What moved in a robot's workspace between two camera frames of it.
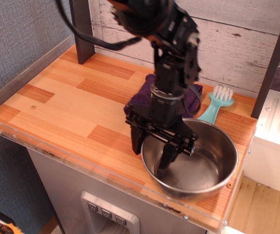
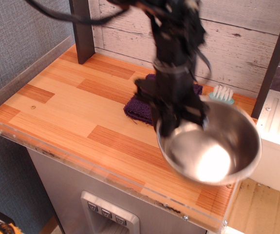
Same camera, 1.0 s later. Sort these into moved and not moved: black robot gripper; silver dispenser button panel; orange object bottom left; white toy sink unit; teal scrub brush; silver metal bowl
Moved: black robot gripper; silver metal bowl
Not moved: orange object bottom left; white toy sink unit; teal scrub brush; silver dispenser button panel
